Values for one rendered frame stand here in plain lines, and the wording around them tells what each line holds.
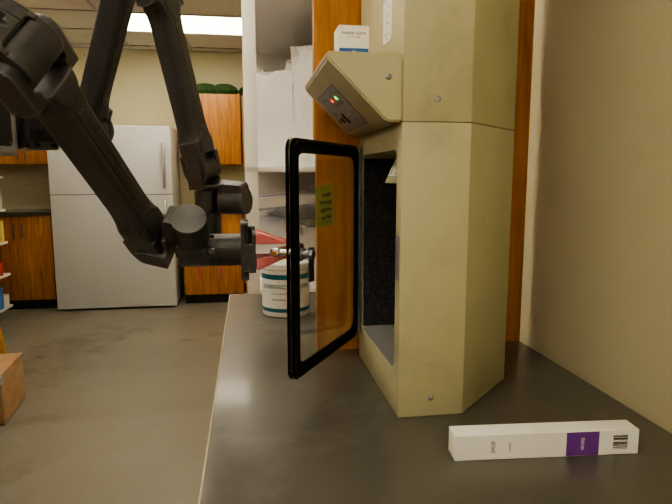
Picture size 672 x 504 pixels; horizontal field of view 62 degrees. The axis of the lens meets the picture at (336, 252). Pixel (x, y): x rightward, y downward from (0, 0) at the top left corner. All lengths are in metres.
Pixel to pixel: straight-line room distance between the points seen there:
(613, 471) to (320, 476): 0.39
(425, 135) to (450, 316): 0.29
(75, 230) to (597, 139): 5.29
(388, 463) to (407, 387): 0.16
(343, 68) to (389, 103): 0.09
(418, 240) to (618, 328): 0.44
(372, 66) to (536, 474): 0.61
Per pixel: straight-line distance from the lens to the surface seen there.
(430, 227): 0.89
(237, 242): 0.98
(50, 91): 0.79
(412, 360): 0.92
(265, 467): 0.81
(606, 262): 1.17
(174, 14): 1.26
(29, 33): 0.78
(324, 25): 1.26
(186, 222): 0.92
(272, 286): 1.55
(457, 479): 0.80
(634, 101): 1.13
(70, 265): 6.03
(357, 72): 0.86
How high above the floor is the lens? 1.33
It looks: 8 degrees down
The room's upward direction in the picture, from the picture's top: straight up
